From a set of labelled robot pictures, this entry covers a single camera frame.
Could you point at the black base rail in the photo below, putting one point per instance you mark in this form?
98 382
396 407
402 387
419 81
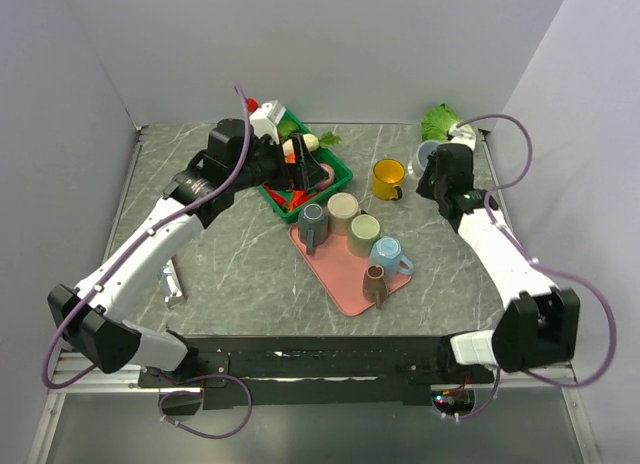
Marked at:
232 370

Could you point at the beige pink mug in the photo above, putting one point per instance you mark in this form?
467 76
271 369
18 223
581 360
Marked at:
342 208

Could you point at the pink plastic tray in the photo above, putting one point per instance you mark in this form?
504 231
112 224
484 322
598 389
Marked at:
341 273

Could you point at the red toy chili pepper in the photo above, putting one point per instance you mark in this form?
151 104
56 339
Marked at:
279 200

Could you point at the light blue faceted mug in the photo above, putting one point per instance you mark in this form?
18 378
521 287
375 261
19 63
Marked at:
388 253

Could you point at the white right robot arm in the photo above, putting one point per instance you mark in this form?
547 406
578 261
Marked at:
540 320

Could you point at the green toy cabbage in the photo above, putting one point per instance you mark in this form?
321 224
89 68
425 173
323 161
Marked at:
437 121

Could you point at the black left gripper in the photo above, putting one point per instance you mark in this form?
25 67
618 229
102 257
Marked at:
305 173

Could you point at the dark grey mug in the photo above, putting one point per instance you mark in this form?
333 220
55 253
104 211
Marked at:
312 227

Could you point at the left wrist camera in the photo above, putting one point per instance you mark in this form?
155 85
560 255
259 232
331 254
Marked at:
265 117

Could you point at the green plastic bin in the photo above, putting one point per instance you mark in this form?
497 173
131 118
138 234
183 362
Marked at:
287 204

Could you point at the white toy radish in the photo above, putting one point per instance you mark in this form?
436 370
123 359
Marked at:
313 142

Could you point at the orange toy carrot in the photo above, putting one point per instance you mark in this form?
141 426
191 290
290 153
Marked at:
298 198

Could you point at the brown striped mug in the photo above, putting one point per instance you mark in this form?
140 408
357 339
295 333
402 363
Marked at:
374 287

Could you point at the yellow mug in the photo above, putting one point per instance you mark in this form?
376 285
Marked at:
388 176

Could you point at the light green mug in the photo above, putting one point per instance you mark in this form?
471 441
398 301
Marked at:
364 231

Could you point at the pale blue grey mug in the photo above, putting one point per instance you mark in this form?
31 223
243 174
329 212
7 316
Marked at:
420 157

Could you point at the purple toy onion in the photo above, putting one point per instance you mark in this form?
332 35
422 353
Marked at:
327 176

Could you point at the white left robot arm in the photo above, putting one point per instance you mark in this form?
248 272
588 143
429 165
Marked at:
93 315

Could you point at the green toy bell pepper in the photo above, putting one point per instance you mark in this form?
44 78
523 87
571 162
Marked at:
286 128

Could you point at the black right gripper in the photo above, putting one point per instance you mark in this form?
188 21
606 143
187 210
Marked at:
423 187

